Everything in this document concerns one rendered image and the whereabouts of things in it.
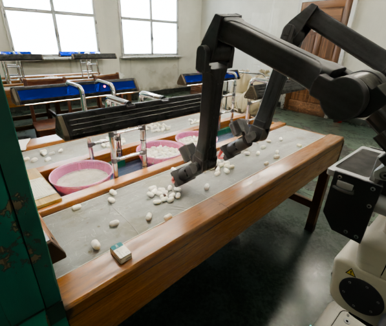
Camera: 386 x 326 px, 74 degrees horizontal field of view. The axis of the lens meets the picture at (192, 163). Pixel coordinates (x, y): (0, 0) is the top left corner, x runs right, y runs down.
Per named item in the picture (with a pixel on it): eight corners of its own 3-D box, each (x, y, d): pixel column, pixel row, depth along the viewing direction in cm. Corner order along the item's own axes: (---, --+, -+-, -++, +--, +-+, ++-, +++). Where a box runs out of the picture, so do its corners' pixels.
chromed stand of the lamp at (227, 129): (233, 130, 205) (240, 72, 186) (217, 136, 193) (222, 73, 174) (216, 125, 218) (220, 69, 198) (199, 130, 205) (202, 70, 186)
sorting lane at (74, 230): (324, 138, 182) (325, 135, 181) (48, 290, 67) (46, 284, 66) (285, 128, 201) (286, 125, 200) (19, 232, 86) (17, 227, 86)
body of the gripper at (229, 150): (218, 147, 115) (229, 140, 110) (232, 142, 122) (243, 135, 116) (224, 160, 115) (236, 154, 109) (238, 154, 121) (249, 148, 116)
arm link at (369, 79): (397, 107, 40) (409, 101, 43) (353, 61, 43) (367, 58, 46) (349, 140, 48) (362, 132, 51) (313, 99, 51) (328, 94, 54)
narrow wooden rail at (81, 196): (284, 136, 204) (286, 122, 199) (23, 246, 89) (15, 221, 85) (277, 134, 208) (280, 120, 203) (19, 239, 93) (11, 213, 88)
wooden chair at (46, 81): (46, 172, 275) (25, 84, 236) (40, 158, 306) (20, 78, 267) (88, 162, 299) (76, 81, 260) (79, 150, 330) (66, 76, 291)
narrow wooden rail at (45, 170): (249, 126, 225) (251, 114, 220) (2, 206, 110) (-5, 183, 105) (244, 125, 228) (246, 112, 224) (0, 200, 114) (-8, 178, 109)
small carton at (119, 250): (132, 257, 72) (131, 252, 71) (121, 264, 70) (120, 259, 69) (121, 246, 76) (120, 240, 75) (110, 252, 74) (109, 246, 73)
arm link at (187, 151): (198, 171, 90) (216, 162, 94) (185, 141, 91) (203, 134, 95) (184, 178, 100) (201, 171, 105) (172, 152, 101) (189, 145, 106)
